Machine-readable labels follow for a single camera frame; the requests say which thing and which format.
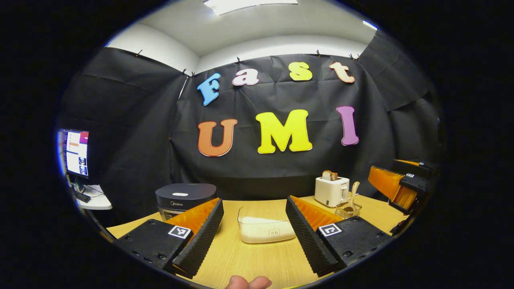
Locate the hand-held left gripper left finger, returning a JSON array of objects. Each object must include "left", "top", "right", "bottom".
[{"left": 114, "top": 197, "right": 224, "bottom": 280}]

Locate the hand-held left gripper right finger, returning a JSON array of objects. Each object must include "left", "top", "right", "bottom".
[{"left": 285, "top": 196, "right": 396, "bottom": 278}]

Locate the wooden spoon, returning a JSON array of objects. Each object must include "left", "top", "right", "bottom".
[{"left": 345, "top": 181, "right": 361, "bottom": 213}]

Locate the dark grey rice cooker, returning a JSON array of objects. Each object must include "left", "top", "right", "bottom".
[{"left": 155, "top": 183, "right": 218, "bottom": 222}]

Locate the clear plastic rice box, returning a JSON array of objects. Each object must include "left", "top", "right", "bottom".
[{"left": 237, "top": 206, "right": 298, "bottom": 244}]

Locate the white toaster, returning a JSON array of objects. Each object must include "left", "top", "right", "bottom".
[{"left": 314, "top": 176, "right": 350, "bottom": 208}]

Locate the white side table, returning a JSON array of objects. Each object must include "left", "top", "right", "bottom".
[{"left": 74, "top": 185, "right": 113, "bottom": 210}]

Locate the computer monitor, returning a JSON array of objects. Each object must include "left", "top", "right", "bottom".
[{"left": 59, "top": 128, "right": 90, "bottom": 193}]

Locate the ceiling light panel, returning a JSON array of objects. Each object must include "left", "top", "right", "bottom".
[{"left": 203, "top": 0, "right": 298, "bottom": 16}]

